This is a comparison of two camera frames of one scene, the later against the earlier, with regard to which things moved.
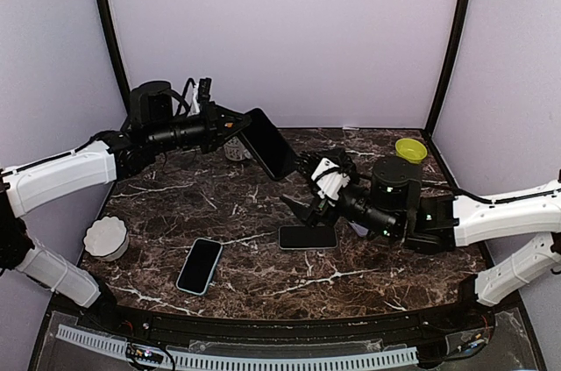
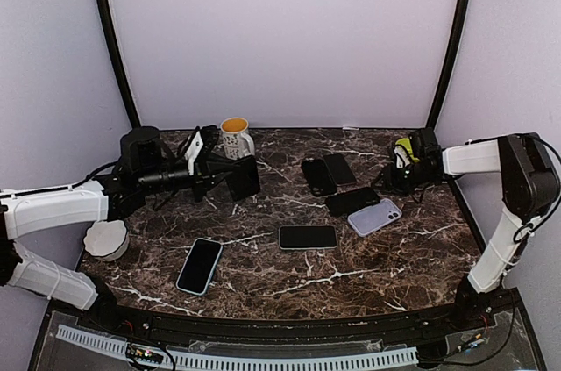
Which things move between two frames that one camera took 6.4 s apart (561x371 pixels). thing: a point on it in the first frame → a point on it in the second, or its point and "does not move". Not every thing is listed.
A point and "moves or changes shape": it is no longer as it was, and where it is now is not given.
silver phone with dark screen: x=307 y=237 does not move
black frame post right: x=458 y=42 does not move
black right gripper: x=307 y=217 → x=391 y=181
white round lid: x=106 y=239 does not move
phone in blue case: x=196 y=272 does not move
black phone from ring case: x=269 y=145 moves or changes shape
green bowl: x=413 y=151 does not move
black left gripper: x=215 y=118 → x=204 y=170
